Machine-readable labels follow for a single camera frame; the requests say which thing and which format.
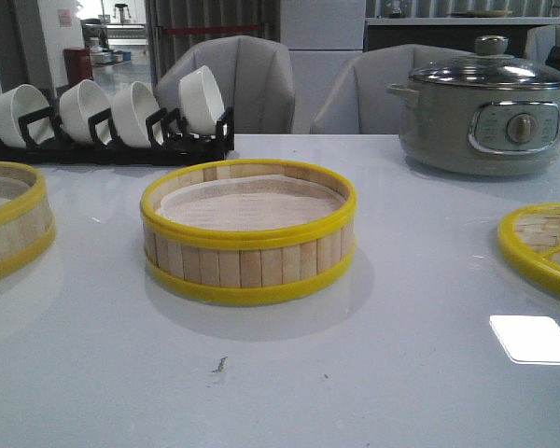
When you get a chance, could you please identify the white steamer liner paper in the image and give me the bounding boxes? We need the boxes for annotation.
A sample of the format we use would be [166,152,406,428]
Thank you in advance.
[157,175,344,231]

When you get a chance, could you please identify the black bowl rack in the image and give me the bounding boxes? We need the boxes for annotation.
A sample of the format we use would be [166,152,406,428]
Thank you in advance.
[0,106,234,167]

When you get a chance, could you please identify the grey chair middle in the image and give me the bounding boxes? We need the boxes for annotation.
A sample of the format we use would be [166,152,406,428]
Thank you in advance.
[310,44,466,134]

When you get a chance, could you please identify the grey chair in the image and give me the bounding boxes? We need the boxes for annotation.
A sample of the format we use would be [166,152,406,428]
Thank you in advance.
[310,44,466,134]
[524,25,560,63]
[155,35,296,134]

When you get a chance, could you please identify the grey chair far right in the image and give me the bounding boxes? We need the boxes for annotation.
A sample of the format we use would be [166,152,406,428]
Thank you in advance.
[524,25,560,63]

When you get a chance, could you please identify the white bowl far left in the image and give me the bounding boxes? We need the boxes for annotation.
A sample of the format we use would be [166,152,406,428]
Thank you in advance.
[0,84,49,148]

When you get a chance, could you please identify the white bowl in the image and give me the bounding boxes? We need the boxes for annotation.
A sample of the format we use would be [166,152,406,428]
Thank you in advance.
[60,79,110,144]
[111,81,161,148]
[0,84,49,148]

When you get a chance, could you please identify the glass pot lid with knob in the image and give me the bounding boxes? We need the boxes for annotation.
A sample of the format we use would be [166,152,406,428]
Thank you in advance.
[409,35,560,90]

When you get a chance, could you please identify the grey electric cooking pot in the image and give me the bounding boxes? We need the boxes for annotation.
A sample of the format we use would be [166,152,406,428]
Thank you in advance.
[387,81,560,176]

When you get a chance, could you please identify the white bowl right end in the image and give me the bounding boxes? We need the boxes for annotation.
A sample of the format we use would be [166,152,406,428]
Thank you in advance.
[178,65,225,136]

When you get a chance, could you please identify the grey chair left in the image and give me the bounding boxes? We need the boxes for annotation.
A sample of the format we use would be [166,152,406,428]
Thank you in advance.
[155,35,296,134]

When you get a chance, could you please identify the red bin in background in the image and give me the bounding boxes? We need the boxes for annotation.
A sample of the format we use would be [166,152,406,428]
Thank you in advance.
[63,47,93,88]

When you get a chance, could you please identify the bamboo steamer tray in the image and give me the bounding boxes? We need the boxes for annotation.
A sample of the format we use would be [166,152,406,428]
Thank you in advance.
[0,161,56,278]
[140,159,357,305]

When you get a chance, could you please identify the bamboo steamer lid yellow rim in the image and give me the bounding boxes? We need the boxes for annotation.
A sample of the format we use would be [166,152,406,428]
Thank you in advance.
[497,203,560,296]

